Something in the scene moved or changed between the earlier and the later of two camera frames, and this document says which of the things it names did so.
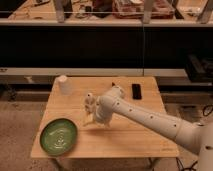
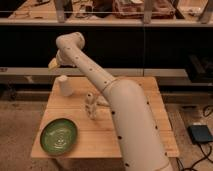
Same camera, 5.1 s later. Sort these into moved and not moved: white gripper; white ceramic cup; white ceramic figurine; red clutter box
Moved: white gripper
Not moved: red clutter box; white ceramic figurine; white ceramic cup
